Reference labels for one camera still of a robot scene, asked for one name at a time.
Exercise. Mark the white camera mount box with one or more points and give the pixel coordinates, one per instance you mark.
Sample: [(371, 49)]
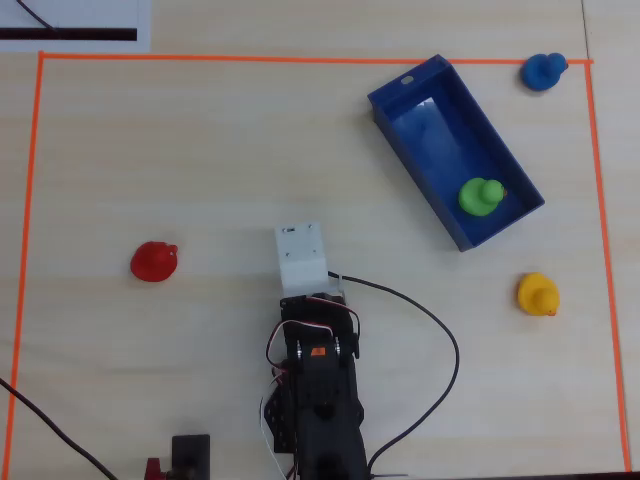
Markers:
[(300, 255)]

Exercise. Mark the blue plastic box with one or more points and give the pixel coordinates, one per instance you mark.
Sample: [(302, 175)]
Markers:
[(425, 120)]

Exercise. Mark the blue rubber duck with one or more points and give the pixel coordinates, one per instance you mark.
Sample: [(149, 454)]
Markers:
[(540, 72)]

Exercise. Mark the white paper with black bar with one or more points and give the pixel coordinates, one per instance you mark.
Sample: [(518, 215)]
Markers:
[(75, 15)]

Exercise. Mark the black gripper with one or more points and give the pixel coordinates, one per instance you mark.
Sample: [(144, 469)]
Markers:
[(314, 312)]

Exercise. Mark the yellow rubber duck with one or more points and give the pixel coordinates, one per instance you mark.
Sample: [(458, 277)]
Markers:
[(537, 297)]

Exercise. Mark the red rubber duck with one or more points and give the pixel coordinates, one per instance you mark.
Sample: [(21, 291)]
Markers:
[(152, 262)]

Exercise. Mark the orange tape strip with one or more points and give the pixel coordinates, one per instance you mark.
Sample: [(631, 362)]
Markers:
[(300, 59), (27, 225), (602, 225)]

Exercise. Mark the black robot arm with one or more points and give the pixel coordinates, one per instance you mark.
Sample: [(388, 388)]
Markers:
[(325, 400)]

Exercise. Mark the black clamp with red knob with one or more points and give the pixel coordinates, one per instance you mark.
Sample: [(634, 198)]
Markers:
[(190, 457)]

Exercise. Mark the green rubber duck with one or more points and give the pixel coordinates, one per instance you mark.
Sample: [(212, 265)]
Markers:
[(477, 197)]

